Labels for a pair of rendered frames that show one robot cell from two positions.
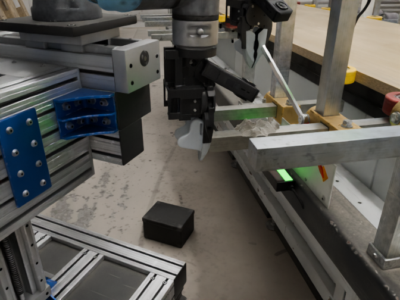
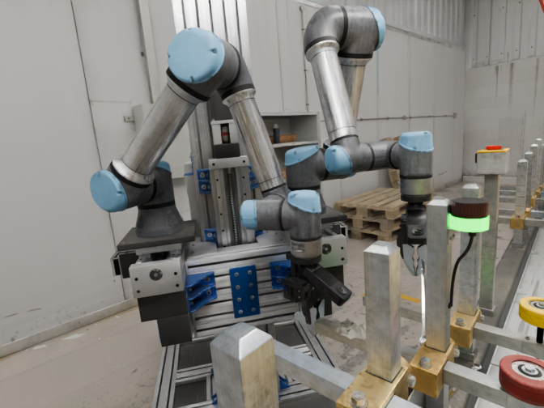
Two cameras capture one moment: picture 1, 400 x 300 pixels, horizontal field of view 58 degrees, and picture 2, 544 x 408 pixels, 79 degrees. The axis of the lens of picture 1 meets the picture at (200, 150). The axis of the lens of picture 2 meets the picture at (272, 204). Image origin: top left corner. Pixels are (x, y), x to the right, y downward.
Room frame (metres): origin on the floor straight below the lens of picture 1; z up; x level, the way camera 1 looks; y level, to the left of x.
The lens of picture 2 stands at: (0.11, -0.57, 1.30)
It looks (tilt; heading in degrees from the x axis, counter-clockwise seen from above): 11 degrees down; 55
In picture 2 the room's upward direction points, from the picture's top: 5 degrees counter-clockwise
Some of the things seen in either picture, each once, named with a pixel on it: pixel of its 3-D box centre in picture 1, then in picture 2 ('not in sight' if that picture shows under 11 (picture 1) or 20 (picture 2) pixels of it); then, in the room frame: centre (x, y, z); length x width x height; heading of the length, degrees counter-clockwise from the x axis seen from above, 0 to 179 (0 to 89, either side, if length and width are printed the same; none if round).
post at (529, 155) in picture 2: not in sight; (526, 197); (2.18, 0.03, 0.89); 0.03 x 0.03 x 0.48; 11
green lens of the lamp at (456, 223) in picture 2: not in sight; (469, 221); (0.72, -0.31, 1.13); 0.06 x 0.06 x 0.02
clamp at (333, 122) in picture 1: (331, 127); (435, 362); (0.69, -0.27, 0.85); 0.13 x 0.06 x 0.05; 11
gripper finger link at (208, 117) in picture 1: (205, 118); (309, 305); (0.60, -0.01, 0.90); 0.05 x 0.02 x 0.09; 12
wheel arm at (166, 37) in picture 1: (194, 36); (505, 220); (1.89, 0.03, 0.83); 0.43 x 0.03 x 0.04; 101
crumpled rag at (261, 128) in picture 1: (258, 124); (354, 326); (0.64, -0.11, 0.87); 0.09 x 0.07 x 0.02; 101
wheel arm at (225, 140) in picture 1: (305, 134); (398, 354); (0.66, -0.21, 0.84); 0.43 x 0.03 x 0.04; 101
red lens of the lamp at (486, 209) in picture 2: not in sight; (469, 207); (0.72, -0.31, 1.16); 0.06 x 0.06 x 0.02
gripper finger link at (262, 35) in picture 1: (252, 46); (422, 257); (0.89, -0.13, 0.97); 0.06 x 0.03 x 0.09; 32
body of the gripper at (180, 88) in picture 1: (190, 82); (305, 277); (0.61, 0.02, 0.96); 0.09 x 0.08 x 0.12; 102
